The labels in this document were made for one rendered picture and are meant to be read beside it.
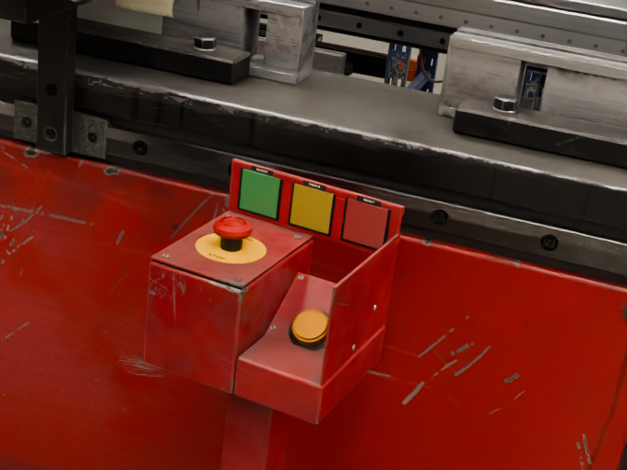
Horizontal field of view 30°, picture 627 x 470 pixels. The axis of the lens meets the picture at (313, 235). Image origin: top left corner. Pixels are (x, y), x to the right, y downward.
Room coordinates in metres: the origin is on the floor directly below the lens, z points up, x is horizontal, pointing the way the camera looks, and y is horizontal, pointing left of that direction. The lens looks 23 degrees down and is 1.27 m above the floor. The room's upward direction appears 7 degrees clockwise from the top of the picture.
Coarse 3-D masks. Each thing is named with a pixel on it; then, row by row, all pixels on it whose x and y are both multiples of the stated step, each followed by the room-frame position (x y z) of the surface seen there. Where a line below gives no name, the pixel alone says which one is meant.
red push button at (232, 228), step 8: (232, 216) 1.09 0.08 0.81; (216, 224) 1.07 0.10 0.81; (224, 224) 1.07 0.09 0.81; (232, 224) 1.07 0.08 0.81; (240, 224) 1.07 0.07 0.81; (248, 224) 1.08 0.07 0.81; (216, 232) 1.07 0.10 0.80; (224, 232) 1.06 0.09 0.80; (232, 232) 1.06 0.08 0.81; (240, 232) 1.06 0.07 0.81; (248, 232) 1.07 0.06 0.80; (224, 240) 1.07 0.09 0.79; (232, 240) 1.07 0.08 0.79; (240, 240) 1.07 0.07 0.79; (224, 248) 1.07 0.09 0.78; (232, 248) 1.07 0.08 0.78; (240, 248) 1.07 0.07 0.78
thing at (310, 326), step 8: (304, 312) 1.05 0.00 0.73; (312, 312) 1.05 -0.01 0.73; (320, 312) 1.05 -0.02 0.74; (296, 320) 1.04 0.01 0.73; (304, 320) 1.04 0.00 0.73; (312, 320) 1.04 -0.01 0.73; (320, 320) 1.04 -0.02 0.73; (296, 328) 1.04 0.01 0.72; (304, 328) 1.03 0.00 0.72; (312, 328) 1.03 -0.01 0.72; (320, 328) 1.03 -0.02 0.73; (296, 336) 1.03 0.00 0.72; (304, 336) 1.03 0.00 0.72; (312, 336) 1.03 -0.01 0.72; (320, 336) 1.03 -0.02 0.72; (304, 344) 1.03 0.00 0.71; (312, 344) 1.03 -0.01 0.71
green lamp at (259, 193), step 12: (252, 180) 1.16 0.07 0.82; (264, 180) 1.16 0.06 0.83; (276, 180) 1.15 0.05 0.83; (252, 192) 1.16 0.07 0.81; (264, 192) 1.16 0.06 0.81; (276, 192) 1.15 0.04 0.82; (240, 204) 1.17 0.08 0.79; (252, 204) 1.16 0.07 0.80; (264, 204) 1.16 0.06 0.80; (276, 204) 1.15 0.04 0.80
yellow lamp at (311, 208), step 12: (300, 192) 1.14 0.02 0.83; (312, 192) 1.14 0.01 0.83; (324, 192) 1.13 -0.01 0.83; (300, 204) 1.14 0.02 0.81; (312, 204) 1.14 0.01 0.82; (324, 204) 1.13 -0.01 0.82; (300, 216) 1.14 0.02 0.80; (312, 216) 1.13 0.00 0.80; (324, 216) 1.13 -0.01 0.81; (312, 228) 1.13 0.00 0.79; (324, 228) 1.13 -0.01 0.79
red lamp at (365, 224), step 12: (348, 204) 1.12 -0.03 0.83; (360, 204) 1.11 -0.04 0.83; (348, 216) 1.12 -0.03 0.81; (360, 216) 1.11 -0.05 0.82; (372, 216) 1.11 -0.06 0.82; (384, 216) 1.10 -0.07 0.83; (348, 228) 1.12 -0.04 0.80; (360, 228) 1.11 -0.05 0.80; (372, 228) 1.11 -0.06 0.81; (384, 228) 1.10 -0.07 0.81; (348, 240) 1.12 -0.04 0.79; (360, 240) 1.11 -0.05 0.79; (372, 240) 1.11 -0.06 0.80
